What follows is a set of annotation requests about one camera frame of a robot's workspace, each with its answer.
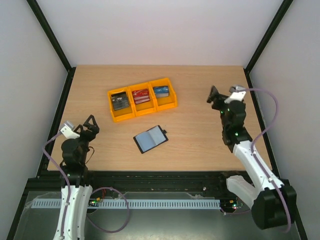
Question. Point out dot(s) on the blue card stack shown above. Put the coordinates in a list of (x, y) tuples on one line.
[(161, 91)]

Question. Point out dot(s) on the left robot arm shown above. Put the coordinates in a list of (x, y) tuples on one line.
[(75, 183)]

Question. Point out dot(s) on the white slotted cable duct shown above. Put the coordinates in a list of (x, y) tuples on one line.
[(158, 204)]

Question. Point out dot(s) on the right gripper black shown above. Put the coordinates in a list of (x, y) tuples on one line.
[(219, 100)]

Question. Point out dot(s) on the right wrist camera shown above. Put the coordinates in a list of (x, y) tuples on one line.
[(237, 93)]

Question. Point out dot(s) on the black VIP card stack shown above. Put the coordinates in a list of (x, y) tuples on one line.
[(120, 101)]

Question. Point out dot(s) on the black aluminium frame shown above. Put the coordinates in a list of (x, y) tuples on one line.
[(132, 180)]

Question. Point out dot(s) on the red card stack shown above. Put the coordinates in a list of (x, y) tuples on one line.
[(141, 96)]

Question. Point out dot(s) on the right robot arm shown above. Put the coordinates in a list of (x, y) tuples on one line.
[(271, 201)]

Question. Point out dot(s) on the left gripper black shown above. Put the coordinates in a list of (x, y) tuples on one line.
[(95, 129)]

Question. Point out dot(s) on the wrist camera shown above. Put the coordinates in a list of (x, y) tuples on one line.
[(237, 93), (67, 130)]

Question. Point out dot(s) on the orange plastic sorting bin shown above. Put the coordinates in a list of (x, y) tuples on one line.
[(153, 106)]

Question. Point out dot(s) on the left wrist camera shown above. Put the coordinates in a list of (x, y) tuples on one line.
[(67, 130)]

